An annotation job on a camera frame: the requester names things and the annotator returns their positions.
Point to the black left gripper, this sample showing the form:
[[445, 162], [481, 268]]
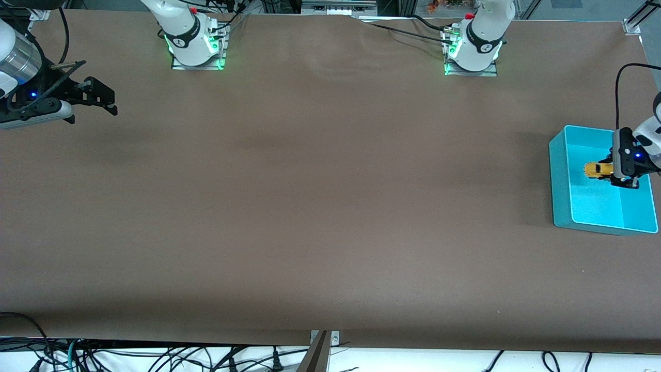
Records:
[[625, 158]]

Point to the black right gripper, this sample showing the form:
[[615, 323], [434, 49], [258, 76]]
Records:
[[50, 87]]

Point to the yellow beetle toy car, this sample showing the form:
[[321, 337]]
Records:
[[598, 170]]

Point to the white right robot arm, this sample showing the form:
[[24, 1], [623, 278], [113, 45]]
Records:
[[186, 39]]

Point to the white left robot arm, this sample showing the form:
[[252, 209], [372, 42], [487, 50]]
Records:
[[483, 36]]

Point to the turquoise plastic bin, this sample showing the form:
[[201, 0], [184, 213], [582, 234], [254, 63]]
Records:
[[588, 206]]

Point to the small orange background object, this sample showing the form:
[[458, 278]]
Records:
[[433, 5]]

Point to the grey background device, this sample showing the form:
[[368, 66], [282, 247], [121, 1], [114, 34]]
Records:
[[335, 8]]

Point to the brown table cover sheet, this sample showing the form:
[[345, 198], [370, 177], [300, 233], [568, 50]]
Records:
[[330, 217]]

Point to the black power plug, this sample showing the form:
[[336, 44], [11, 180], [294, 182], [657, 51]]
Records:
[[277, 364]]

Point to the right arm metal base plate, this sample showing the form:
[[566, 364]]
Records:
[[199, 65]]

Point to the aluminium corner bracket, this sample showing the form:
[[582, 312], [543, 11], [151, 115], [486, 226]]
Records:
[[40, 14]]

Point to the aluminium frame profile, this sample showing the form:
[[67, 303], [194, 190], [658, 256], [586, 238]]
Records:
[[634, 25]]

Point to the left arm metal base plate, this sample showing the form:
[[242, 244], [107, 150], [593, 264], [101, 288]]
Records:
[[470, 72]]

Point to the small metal edge bracket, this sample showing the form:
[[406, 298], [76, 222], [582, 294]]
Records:
[[334, 338]]

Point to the grey metal post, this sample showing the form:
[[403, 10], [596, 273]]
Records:
[[316, 359]]

